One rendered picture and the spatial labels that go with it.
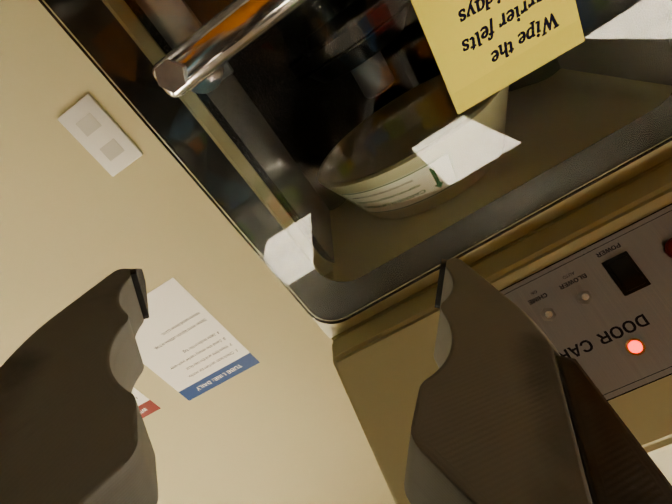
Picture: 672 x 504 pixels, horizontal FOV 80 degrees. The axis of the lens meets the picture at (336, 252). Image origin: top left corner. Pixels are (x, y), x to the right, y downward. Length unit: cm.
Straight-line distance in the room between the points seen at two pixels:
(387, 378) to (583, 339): 13
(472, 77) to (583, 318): 16
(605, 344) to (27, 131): 81
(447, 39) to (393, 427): 25
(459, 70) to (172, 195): 60
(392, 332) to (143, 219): 59
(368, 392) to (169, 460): 100
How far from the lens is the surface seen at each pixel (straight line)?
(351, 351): 32
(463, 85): 26
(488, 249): 32
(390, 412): 31
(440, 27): 25
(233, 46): 19
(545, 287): 30
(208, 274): 83
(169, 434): 118
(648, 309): 31
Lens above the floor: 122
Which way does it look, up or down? 25 degrees up
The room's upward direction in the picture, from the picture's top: 143 degrees clockwise
